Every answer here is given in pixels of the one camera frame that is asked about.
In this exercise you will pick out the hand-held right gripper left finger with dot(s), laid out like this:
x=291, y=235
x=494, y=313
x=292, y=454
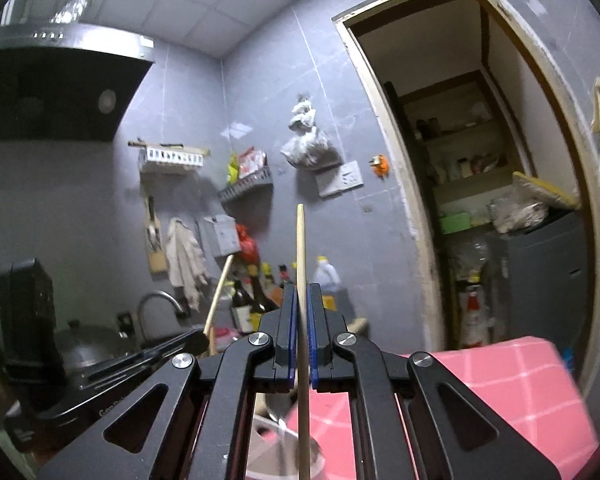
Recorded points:
x=292, y=340

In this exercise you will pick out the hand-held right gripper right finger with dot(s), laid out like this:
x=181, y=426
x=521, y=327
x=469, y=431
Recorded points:
x=314, y=340

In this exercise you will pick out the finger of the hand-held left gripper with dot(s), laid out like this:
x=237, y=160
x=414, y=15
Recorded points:
x=150, y=355

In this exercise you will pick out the wooden chopstick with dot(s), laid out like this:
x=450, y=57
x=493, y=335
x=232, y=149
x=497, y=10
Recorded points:
x=302, y=260

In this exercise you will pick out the brown wooden board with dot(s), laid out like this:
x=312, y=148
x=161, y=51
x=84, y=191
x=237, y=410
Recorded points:
x=358, y=326

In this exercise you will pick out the yellow label sauce bottle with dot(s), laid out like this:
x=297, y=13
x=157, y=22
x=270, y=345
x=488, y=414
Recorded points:
x=265, y=290

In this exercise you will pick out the steel faucet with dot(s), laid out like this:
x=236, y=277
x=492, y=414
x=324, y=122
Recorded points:
x=157, y=297

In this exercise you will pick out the dark pump bottle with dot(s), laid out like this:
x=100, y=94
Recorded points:
x=241, y=310

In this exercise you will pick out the yellow cap oil jug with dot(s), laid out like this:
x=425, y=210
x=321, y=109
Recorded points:
x=327, y=280

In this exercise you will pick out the small sauce bottle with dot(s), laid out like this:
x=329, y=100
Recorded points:
x=285, y=277

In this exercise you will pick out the white hanging towel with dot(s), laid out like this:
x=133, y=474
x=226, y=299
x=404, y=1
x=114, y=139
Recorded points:
x=185, y=260

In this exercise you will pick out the red plastic bag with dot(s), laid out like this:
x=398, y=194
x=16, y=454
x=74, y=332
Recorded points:
x=247, y=245

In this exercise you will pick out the red label plastic bottle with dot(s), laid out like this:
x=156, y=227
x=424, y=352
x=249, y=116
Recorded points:
x=472, y=317

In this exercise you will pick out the pink checked tablecloth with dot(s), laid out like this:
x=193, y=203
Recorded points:
x=480, y=400

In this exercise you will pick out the clear plastic bag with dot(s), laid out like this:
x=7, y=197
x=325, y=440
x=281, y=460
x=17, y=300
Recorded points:
x=472, y=260

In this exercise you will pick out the yellow green snack packet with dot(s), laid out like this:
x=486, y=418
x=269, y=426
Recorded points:
x=232, y=170

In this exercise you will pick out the red white snack packet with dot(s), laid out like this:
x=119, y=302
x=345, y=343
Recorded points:
x=252, y=162

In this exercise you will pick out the green box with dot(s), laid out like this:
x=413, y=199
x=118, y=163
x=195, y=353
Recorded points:
x=455, y=223

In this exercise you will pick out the hanging plastic bag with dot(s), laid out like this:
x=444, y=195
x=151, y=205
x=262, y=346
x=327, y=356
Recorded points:
x=310, y=147

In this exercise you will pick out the wooden rod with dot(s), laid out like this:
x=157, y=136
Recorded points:
x=195, y=150

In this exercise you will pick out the black range hood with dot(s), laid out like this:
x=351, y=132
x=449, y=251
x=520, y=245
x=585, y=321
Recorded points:
x=40, y=90

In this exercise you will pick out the dark grey cabinet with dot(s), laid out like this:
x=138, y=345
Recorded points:
x=545, y=285

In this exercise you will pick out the crumpled plastic bags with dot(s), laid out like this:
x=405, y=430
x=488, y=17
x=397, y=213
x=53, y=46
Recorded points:
x=517, y=215

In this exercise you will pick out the wooden shelf unit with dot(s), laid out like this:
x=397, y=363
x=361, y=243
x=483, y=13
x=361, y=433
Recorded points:
x=460, y=135

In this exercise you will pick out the yellowish sack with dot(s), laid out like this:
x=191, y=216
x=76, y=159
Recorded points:
x=545, y=190

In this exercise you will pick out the grey wall box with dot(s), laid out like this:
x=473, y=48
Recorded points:
x=222, y=235

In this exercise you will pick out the grey wall shelf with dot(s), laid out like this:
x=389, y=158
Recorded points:
x=245, y=187

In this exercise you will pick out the white wall socket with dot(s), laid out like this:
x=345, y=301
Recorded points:
x=340, y=180

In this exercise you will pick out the orange wall hook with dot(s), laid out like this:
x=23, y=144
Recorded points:
x=380, y=166

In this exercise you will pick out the white wall basket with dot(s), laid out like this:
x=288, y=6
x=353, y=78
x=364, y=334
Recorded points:
x=172, y=159

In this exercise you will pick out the wooden door frame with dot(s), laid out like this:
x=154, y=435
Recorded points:
x=380, y=110

